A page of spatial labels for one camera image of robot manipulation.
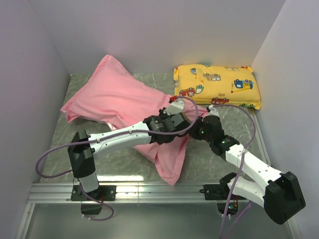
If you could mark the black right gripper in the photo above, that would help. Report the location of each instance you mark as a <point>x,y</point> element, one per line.
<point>194,133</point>

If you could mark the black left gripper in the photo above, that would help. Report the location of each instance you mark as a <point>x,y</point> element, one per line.
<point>162,114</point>

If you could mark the pink pillowcase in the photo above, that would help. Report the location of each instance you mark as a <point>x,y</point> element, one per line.
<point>112,95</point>

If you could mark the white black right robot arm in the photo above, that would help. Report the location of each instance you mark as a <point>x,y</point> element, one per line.
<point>278,193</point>

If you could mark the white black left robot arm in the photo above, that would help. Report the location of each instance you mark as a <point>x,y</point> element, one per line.
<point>86,148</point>

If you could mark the yellow cartoon car pillow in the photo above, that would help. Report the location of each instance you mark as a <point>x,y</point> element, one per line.
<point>217,85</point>

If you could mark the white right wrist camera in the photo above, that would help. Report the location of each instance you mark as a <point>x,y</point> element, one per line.
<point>212,111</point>

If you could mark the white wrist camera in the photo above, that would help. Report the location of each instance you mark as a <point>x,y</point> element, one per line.
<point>176,105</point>
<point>212,111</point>

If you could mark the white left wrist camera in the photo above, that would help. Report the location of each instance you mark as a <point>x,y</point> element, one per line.
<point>176,105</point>

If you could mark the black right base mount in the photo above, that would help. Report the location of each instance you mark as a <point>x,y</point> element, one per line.
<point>220,191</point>

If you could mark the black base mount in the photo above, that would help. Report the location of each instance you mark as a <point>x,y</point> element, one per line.
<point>220,191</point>
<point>92,203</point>

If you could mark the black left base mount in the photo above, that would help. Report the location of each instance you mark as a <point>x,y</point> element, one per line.
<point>92,203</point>

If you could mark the aluminium mounting rail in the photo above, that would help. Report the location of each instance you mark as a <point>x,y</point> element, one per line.
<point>142,211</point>

